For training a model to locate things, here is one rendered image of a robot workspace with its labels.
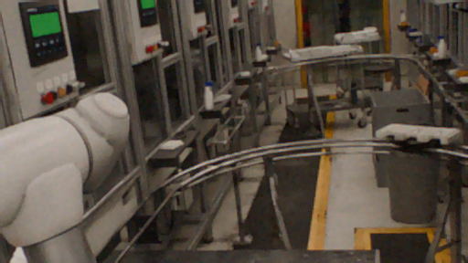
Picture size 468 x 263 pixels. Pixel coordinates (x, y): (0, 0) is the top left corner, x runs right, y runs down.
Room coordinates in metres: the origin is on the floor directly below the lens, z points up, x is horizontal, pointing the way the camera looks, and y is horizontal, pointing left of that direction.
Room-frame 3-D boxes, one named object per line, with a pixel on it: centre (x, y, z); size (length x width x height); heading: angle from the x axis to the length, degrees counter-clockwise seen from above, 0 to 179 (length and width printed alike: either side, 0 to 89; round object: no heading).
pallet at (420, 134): (2.70, -1.16, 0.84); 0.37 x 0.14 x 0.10; 41
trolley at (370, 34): (7.54, -2.47, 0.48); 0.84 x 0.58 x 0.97; 171
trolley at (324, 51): (6.45, -1.70, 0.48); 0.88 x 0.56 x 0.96; 91
